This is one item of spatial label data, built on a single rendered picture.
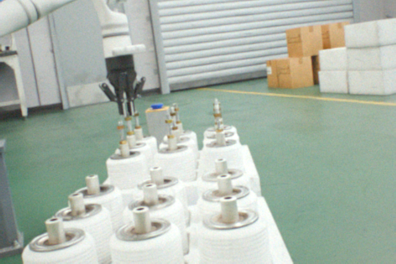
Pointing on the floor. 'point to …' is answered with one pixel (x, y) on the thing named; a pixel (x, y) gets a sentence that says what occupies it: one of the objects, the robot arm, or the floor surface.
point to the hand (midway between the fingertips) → (126, 109)
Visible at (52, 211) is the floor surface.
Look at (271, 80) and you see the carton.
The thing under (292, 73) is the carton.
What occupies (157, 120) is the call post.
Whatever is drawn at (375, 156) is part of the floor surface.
